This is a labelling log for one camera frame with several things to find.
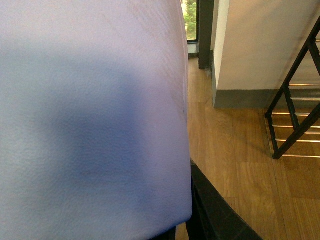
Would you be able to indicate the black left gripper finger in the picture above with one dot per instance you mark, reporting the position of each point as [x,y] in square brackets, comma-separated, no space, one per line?
[212,217]

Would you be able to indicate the light blue slipper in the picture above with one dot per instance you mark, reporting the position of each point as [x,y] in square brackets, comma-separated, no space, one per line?
[93,119]

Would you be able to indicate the black metal shoe rack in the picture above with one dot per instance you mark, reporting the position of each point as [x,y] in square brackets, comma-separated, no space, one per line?
[293,117]

